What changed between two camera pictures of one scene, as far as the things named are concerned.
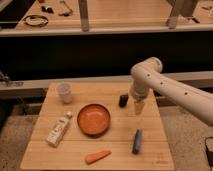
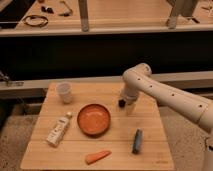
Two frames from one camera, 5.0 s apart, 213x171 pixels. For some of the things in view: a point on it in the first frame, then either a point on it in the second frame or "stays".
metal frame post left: (83, 8) stays
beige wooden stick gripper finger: (138, 105) -> (130, 109)
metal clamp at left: (5, 80) stays
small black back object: (48, 9) stays
